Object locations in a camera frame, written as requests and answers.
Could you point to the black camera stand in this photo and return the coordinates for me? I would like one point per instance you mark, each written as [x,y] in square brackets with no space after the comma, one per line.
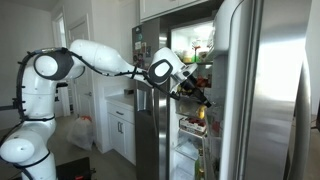
[60,90]

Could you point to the stainless steel fridge left door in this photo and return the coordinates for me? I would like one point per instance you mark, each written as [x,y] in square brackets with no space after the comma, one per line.
[150,106]

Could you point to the green bottle in door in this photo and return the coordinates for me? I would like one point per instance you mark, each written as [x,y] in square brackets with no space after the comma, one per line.
[199,166]

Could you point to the stainless steel fridge right door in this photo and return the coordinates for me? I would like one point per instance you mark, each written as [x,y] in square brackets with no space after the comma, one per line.
[261,90]

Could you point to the red fruit box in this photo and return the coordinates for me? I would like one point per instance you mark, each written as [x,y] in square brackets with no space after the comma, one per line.
[193,125]

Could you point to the white interior door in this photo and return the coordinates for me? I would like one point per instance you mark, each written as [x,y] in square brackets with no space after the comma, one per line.
[83,84]

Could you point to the yellow food item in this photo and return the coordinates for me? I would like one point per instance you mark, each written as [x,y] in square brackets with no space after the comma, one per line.
[202,112]

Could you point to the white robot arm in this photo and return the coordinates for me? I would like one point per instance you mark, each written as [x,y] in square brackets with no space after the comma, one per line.
[42,72]

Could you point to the white upper cabinet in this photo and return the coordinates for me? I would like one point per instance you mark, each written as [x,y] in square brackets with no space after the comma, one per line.
[150,9]

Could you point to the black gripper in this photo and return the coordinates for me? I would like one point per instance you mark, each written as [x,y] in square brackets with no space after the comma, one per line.
[190,85]

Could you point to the stainless steel fridge door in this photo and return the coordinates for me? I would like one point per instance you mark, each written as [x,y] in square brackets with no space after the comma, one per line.
[261,90]
[150,106]

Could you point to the white plastic trash bag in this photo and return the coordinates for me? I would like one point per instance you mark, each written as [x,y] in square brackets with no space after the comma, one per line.
[81,133]

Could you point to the white kitchen base cabinet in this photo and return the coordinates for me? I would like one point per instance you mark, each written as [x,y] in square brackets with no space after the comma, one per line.
[116,130]

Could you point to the black robot base box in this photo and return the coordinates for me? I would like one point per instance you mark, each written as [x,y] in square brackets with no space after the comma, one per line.
[75,170]

